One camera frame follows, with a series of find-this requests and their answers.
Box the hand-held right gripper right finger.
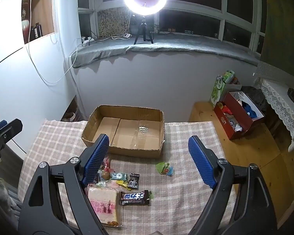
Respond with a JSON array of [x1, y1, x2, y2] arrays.
[[188, 135, 278, 235]]

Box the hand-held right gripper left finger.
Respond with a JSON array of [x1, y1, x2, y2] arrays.
[[18, 134, 110, 235]]

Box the red-ended clear snack packet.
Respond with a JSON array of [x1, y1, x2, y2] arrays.
[[101, 156, 113, 174]]

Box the teal ring candy packet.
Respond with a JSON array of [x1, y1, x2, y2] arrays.
[[111, 172, 128, 181]]

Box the green jelly cup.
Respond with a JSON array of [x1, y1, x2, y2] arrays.
[[156, 162, 174, 177]]

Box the black candy packet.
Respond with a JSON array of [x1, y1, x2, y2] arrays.
[[127, 173, 140, 190]]

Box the pink bread package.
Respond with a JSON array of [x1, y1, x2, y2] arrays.
[[88, 186, 123, 228]]

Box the cardboard box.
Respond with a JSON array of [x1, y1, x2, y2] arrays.
[[81, 105, 165, 159]]

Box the dark chocolate bar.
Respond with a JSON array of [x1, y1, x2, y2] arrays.
[[119, 190, 153, 206]]

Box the fuzzy grey clothing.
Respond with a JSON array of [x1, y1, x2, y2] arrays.
[[0, 179, 20, 216]]

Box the red shoebox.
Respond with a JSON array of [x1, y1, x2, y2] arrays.
[[214, 91, 265, 140]]

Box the green tissue box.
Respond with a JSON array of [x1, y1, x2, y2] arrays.
[[210, 70, 236, 108]]

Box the black bag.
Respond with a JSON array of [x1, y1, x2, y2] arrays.
[[241, 86, 269, 113]]

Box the white lace cloth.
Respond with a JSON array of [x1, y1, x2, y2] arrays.
[[253, 61, 294, 152]]

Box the red vase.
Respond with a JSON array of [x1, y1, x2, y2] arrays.
[[22, 20, 31, 43]]

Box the dark bottles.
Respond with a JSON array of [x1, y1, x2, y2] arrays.
[[29, 23, 43, 41]]

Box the white power strip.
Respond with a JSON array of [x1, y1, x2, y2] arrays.
[[81, 36, 95, 46]]

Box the grey window cushion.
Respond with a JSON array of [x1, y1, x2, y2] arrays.
[[71, 33, 261, 69]]

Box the leopard print pillow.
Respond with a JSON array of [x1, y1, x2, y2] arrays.
[[97, 7, 133, 38]]

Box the black tripod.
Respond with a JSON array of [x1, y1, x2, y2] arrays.
[[133, 17, 155, 45]]

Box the white cable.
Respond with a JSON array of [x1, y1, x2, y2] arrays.
[[24, 0, 78, 84]]

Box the wooden wall shelf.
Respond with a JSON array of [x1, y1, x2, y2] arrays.
[[22, 0, 55, 45]]

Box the white window frame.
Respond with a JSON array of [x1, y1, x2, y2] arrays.
[[77, 0, 267, 54]]

